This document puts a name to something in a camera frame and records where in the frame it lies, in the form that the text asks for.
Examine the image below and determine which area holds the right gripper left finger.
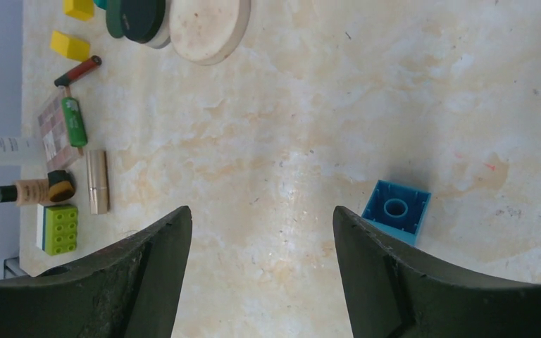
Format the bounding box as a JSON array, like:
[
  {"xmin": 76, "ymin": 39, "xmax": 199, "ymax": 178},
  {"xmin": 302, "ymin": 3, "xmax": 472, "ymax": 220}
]
[{"xmin": 0, "ymin": 206, "xmax": 192, "ymax": 337}]

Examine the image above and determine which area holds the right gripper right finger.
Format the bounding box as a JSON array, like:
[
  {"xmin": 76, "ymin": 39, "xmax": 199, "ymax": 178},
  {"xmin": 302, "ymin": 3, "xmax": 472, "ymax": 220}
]
[{"xmin": 332, "ymin": 206, "xmax": 541, "ymax": 337}]

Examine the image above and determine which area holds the blue toy brick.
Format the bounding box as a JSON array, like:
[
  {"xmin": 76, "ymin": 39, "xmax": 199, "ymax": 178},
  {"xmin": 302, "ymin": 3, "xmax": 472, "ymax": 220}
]
[{"xmin": 361, "ymin": 180, "xmax": 432, "ymax": 246}]

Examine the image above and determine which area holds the gold lipstick tube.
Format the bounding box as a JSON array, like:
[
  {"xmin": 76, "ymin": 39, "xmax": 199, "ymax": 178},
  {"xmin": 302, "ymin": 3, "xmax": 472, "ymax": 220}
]
[{"xmin": 86, "ymin": 149, "xmax": 109, "ymax": 215}]

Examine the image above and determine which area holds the green tube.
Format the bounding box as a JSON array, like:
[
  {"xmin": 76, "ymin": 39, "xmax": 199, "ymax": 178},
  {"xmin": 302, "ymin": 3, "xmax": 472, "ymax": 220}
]
[{"xmin": 61, "ymin": 96, "xmax": 88, "ymax": 148}]

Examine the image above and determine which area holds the red black makeup pencil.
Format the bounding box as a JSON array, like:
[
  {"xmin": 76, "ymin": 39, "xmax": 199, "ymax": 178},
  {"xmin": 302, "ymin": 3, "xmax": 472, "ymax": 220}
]
[{"xmin": 54, "ymin": 55, "xmax": 102, "ymax": 87}]

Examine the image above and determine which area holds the beige round wooden disc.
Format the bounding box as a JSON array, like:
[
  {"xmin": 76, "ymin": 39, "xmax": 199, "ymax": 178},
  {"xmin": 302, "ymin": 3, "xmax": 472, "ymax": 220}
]
[{"xmin": 168, "ymin": 0, "xmax": 251, "ymax": 65}]

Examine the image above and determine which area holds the black round compact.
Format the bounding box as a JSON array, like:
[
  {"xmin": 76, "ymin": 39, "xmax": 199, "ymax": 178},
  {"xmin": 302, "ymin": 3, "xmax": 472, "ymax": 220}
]
[{"xmin": 120, "ymin": 0, "xmax": 172, "ymax": 49}]

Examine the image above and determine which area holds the green white toy brick stack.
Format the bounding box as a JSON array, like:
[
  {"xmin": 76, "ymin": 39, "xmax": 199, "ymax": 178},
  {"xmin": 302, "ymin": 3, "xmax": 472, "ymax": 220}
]
[{"xmin": 36, "ymin": 204, "xmax": 78, "ymax": 256}]

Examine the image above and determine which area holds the foundation bottle black cap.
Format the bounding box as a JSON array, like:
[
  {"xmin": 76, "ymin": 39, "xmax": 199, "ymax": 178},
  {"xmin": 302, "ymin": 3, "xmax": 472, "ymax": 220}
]
[{"xmin": 0, "ymin": 170, "xmax": 75, "ymax": 206}]

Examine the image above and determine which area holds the eyeshadow palette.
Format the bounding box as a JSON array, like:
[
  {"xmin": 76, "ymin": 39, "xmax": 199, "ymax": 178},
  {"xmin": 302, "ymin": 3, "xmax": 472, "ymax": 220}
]
[{"xmin": 36, "ymin": 87, "xmax": 83, "ymax": 172}]

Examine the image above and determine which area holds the white squeeze bottle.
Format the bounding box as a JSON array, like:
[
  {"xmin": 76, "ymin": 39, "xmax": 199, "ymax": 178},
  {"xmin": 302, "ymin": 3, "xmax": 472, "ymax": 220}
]
[{"xmin": 0, "ymin": 137, "xmax": 46, "ymax": 165}]

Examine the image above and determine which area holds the yellow block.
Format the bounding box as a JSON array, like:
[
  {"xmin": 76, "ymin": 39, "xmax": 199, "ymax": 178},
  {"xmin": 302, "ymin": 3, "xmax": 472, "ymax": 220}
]
[
  {"xmin": 50, "ymin": 30, "xmax": 91, "ymax": 62},
  {"xmin": 63, "ymin": 0, "xmax": 94, "ymax": 22}
]

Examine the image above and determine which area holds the dark green round disc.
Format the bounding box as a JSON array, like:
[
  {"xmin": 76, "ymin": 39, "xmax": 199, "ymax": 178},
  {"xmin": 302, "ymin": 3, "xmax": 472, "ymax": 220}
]
[{"xmin": 106, "ymin": 0, "xmax": 124, "ymax": 39}]

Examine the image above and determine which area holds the teal block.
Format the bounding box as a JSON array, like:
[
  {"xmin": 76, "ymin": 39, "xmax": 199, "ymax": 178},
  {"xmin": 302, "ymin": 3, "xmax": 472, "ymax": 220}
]
[{"xmin": 93, "ymin": 0, "xmax": 108, "ymax": 10}]

